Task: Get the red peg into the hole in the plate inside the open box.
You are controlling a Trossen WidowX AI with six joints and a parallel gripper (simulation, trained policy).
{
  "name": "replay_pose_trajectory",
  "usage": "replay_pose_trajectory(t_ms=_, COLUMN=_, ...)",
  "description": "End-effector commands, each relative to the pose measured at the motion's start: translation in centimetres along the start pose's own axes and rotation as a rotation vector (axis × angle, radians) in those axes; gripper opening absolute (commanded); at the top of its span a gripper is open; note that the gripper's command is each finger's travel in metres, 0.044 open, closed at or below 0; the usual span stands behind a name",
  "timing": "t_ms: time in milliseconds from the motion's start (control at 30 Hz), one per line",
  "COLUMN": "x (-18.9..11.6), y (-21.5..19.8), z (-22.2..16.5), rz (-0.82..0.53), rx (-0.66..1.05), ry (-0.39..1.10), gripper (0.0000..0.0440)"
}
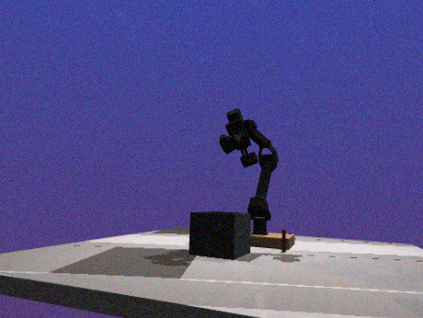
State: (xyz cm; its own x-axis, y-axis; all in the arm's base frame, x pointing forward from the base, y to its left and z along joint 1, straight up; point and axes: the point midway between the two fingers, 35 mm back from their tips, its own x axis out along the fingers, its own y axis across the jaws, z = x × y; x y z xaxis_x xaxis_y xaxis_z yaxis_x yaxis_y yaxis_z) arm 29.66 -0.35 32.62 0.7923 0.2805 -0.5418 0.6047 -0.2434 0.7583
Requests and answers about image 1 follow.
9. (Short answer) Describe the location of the dark red peg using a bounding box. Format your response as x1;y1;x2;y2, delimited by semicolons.
281;229;286;252

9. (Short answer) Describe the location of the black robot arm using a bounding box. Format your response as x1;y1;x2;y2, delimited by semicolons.
219;108;279;235

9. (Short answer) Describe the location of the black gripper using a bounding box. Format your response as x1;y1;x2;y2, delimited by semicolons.
225;119;258;167

